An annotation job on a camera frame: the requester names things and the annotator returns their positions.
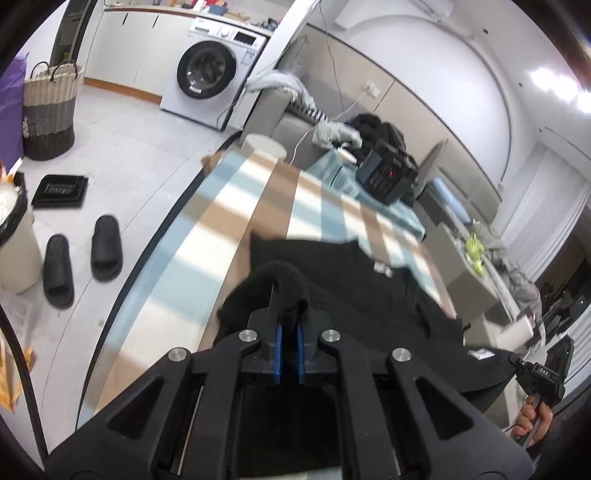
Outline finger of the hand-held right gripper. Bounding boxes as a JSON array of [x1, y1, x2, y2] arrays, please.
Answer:
[[508, 352, 532, 377]]

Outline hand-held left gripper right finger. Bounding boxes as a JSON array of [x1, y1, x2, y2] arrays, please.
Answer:
[[298, 311, 535, 480]]

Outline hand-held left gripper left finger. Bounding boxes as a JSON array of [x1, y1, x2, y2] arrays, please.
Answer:
[[44, 307, 283, 480]]

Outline black knit sweater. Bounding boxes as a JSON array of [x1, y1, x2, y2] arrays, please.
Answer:
[[217, 233, 525, 414]]

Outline person's right hand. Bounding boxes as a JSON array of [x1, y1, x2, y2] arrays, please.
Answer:
[[512, 401, 555, 448]]

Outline beige cardboard box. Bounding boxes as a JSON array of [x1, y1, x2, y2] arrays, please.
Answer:
[[462, 309, 532, 352], [424, 225, 502, 324]]

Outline grey crumpled blanket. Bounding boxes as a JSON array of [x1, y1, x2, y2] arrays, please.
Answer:
[[485, 231, 544, 320]]

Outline checkered tablecloth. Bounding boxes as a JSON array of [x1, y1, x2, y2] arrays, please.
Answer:
[[78, 150, 459, 416]]

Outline green toy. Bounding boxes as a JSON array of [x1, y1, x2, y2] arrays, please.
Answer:
[[464, 235, 486, 274]]

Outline white curtain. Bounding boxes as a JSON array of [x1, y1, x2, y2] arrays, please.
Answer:
[[501, 143, 591, 288]]

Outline light blue pillow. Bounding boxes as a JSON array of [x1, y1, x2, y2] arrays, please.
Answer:
[[427, 178, 468, 219]]

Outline black slipper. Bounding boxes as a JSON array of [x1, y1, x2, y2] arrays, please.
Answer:
[[90, 215, 123, 282], [42, 234, 75, 309]]

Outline black electric pressure cooker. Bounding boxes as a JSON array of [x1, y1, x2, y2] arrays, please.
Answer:
[[355, 138, 420, 207]]

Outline white round stool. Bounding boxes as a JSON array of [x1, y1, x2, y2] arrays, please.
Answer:
[[241, 133, 288, 165]]

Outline white crumpled cloth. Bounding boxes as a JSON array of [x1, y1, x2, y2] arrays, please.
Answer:
[[314, 121, 364, 149]]

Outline grey sofa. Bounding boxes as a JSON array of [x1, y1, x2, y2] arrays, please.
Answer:
[[242, 88, 370, 172]]

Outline black jacket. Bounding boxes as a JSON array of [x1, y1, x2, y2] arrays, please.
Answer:
[[346, 113, 408, 154]]

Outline orange plastic wrapper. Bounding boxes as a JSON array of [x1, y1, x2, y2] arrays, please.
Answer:
[[0, 342, 36, 412]]

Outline light grey blanket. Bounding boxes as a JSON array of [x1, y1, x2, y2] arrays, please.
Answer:
[[245, 70, 320, 121]]

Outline white trash bin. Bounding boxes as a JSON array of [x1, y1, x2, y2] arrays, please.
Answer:
[[0, 172, 43, 296]]

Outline white washing machine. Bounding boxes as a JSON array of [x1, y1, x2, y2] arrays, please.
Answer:
[[159, 18, 269, 133]]

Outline woven laundry basket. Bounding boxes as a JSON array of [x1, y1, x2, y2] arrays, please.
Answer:
[[22, 60, 85, 161]]

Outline white lower cabinets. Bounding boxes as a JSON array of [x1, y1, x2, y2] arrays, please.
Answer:
[[83, 7, 195, 101]]

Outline purple plastic bag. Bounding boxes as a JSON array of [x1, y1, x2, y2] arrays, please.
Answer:
[[0, 53, 31, 172]]

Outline black cable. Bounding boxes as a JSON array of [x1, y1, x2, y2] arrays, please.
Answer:
[[0, 305, 48, 464]]

